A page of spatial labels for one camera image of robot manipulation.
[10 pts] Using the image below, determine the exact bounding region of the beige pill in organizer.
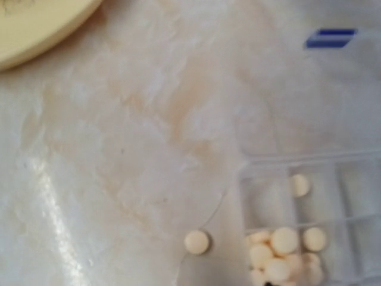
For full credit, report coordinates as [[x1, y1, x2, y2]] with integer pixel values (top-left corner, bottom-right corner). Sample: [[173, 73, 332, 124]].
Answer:
[[290, 173, 311, 197], [302, 227, 327, 252], [264, 258, 291, 282], [270, 227, 299, 256], [249, 243, 273, 269]]

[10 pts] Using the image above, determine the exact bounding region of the beige round plate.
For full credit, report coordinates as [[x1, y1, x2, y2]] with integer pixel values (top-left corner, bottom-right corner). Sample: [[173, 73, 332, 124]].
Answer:
[[1, 0, 102, 71]]

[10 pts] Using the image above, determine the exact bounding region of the clear plastic pill organizer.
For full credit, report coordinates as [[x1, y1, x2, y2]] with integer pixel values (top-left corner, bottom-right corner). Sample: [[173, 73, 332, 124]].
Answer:
[[175, 28, 381, 286]]

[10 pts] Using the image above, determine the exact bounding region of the loose beige pill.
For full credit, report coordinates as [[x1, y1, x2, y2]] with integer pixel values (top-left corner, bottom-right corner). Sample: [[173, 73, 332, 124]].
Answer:
[[184, 230, 210, 255]]

